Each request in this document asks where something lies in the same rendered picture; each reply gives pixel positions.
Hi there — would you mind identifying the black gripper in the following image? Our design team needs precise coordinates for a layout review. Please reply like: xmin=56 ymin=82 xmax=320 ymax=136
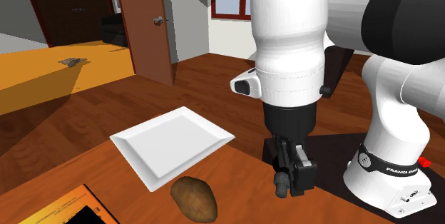
xmin=262 ymin=101 xmax=319 ymax=199

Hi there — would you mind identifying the brown wooden table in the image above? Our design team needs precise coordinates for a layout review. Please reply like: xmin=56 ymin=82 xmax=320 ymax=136
xmin=0 ymin=111 xmax=401 ymax=224

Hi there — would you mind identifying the brown potato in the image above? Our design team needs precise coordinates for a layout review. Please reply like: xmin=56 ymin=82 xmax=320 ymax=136
xmin=169 ymin=175 xmax=219 ymax=224

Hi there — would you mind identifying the white square plate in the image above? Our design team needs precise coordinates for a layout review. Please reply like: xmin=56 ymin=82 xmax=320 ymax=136
xmin=108 ymin=106 xmax=237 ymax=193

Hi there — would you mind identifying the brown open door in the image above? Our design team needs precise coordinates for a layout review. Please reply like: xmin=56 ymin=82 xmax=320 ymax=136
xmin=112 ymin=0 xmax=175 ymax=88

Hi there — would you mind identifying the black armchair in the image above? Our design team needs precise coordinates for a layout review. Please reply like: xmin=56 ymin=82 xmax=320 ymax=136
xmin=100 ymin=12 xmax=129 ymax=49

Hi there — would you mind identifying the orange book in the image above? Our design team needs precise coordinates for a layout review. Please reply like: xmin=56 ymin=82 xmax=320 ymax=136
xmin=17 ymin=183 xmax=121 ymax=224

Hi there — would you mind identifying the dark brown double door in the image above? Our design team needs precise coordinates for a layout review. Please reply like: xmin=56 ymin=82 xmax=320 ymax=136
xmin=20 ymin=0 xmax=116 ymax=49

